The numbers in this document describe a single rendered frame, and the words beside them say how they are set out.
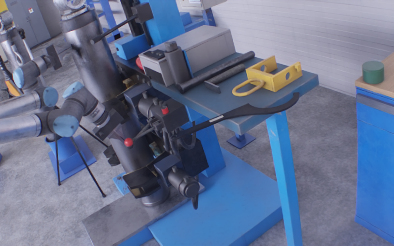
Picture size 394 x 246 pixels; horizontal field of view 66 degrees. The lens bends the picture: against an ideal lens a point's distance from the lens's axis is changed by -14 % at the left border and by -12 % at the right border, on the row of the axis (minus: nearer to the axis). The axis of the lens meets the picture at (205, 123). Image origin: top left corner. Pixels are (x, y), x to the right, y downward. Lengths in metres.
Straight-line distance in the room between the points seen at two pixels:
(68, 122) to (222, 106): 0.56
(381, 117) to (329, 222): 0.85
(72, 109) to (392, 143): 1.33
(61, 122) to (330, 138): 2.10
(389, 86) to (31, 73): 1.62
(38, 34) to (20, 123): 10.83
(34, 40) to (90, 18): 10.24
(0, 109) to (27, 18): 10.54
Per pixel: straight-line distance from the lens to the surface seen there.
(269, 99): 1.25
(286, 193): 1.55
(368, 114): 1.60
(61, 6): 1.89
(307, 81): 1.33
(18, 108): 1.56
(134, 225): 2.31
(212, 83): 1.39
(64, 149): 3.39
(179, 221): 2.23
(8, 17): 3.15
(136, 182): 1.98
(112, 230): 2.36
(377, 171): 1.77
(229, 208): 2.19
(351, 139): 2.77
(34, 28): 12.02
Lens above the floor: 1.67
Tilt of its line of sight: 30 degrees down
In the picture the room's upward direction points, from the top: 17 degrees counter-clockwise
